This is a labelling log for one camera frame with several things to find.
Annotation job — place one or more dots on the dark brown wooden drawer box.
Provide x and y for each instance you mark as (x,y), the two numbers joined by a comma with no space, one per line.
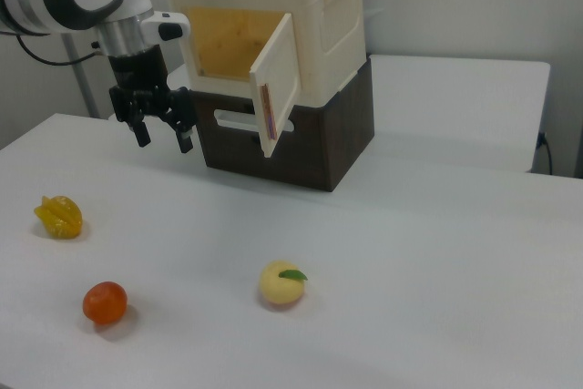
(319,143)

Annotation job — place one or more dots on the orange toy tangerine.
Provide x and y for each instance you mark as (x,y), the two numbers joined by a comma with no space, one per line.
(105,303)

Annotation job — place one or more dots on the yellow toy starfruit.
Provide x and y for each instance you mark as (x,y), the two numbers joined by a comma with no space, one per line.
(59,218)

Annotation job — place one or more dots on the cream cabinet door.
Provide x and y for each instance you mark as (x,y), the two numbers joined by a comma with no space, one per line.
(282,74)

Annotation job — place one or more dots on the yellow toy peach with leaf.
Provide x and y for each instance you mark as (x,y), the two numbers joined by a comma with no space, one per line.
(280,286)

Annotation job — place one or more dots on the grey metal pole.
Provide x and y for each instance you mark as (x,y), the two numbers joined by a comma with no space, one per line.
(84,84)

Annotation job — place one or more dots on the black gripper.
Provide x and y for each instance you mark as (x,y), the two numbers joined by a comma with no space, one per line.
(136,70)

